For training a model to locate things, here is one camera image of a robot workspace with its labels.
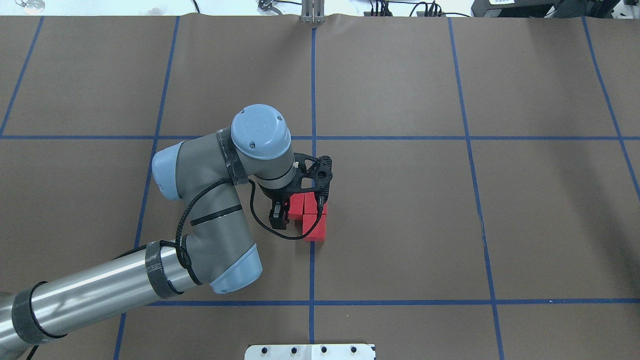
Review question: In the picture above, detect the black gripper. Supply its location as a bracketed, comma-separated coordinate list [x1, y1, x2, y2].
[260, 182, 301, 230]

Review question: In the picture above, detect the red block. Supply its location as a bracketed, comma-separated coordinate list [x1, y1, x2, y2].
[288, 193, 306, 222]

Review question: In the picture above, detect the red block moved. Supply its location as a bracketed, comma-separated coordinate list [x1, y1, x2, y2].
[302, 214, 327, 243]
[302, 192, 320, 215]

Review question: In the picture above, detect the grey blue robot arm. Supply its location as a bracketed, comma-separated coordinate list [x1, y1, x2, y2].
[1, 104, 297, 360]

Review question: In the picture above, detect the brown paper table mat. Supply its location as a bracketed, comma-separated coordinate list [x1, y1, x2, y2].
[1, 14, 639, 360]

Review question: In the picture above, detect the black box top right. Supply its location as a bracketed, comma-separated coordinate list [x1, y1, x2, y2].
[470, 0, 639, 19]

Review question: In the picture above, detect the clear tape roll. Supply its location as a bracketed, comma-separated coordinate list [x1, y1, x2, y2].
[14, 0, 46, 16]

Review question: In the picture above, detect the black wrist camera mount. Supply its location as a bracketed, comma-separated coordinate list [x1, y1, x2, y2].
[283, 152, 333, 212]

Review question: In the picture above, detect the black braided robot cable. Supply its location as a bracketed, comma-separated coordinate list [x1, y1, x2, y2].
[25, 177, 328, 360]

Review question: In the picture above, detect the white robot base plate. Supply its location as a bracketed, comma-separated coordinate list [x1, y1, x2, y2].
[244, 343, 377, 360]

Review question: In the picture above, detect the aluminium frame post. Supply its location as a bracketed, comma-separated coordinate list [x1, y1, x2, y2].
[300, 0, 326, 25]

